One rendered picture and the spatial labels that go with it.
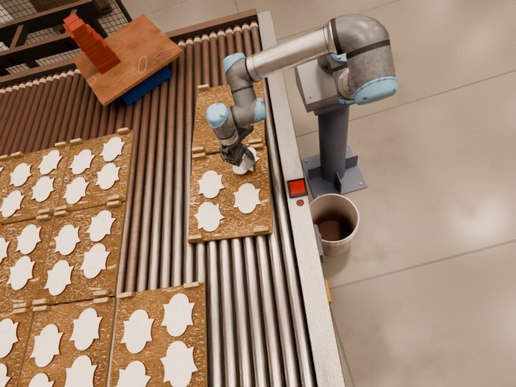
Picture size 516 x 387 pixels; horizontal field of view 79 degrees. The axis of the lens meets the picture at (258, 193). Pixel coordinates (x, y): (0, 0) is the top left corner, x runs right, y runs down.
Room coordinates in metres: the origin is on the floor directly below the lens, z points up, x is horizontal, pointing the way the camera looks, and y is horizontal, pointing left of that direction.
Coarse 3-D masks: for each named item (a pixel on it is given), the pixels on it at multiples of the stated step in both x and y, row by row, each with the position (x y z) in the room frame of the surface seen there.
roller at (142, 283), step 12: (156, 96) 1.47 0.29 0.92; (156, 108) 1.38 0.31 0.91; (156, 120) 1.30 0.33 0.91; (156, 132) 1.23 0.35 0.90; (156, 144) 1.16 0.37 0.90; (144, 192) 0.90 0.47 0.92; (144, 204) 0.83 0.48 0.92; (144, 216) 0.78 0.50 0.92; (144, 228) 0.72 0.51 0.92; (144, 240) 0.66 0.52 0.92; (144, 252) 0.61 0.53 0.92; (144, 264) 0.56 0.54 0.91; (144, 276) 0.51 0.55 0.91; (144, 288) 0.47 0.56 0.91
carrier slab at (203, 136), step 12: (228, 84) 1.29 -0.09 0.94; (204, 96) 1.29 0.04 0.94; (216, 96) 1.25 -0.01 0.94; (228, 96) 1.21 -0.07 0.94; (204, 108) 1.21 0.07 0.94; (204, 120) 1.13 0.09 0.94; (264, 120) 0.99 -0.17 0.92; (204, 132) 1.06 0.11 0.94; (252, 132) 0.94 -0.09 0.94; (264, 132) 0.91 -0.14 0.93; (192, 144) 1.02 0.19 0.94; (204, 144) 0.99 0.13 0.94; (216, 144) 0.96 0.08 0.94; (264, 144) 0.85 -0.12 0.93
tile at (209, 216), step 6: (204, 204) 0.68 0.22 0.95; (210, 204) 0.67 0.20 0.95; (198, 210) 0.67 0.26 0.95; (204, 210) 0.66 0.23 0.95; (210, 210) 0.65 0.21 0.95; (216, 210) 0.63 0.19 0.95; (198, 216) 0.65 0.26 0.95; (204, 216) 0.63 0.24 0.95; (210, 216) 0.62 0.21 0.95; (216, 216) 0.61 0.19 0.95; (222, 216) 0.60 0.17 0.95; (198, 222) 0.62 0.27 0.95; (204, 222) 0.61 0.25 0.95; (210, 222) 0.60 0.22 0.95; (216, 222) 0.59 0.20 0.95; (198, 228) 0.59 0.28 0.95; (204, 228) 0.58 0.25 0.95; (210, 228) 0.57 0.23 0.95; (216, 228) 0.56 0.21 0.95
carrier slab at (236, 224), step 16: (192, 160) 0.93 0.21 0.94; (208, 160) 0.89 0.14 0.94; (192, 176) 0.85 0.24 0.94; (224, 176) 0.78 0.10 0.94; (240, 176) 0.75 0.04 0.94; (256, 176) 0.71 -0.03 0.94; (192, 192) 0.77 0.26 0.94; (224, 192) 0.70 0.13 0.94; (192, 208) 0.70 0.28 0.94; (224, 208) 0.63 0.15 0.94; (256, 208) 0.57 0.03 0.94; (192, 224) 0.63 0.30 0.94; (224, 224) 0.57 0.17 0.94; (240, 224) 0.54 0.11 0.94; (256, 224) 0.51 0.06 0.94; (272, 224) 0.48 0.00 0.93; (208, 240) 0.53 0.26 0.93
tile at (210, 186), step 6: (204, 174) 0.83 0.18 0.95; (210, 174) 0.81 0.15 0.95; (216, 174) 0.80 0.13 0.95; (222, 174) 0.79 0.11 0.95; (198, 180) 0.81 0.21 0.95; (204, 180) 0.80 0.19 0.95; (210, 180) 0.78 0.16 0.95; (216, 180) 0.77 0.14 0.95; (204, 186) 0.77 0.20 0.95; (210, 186) 0.76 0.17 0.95; (216, 186) 0.75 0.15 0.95; (222, 186) 0.73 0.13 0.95; (204, 192) 0.74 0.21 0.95; (210, 192) 0.73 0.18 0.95; (216, 192) 0.72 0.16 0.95; (210, 198) 0.70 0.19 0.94
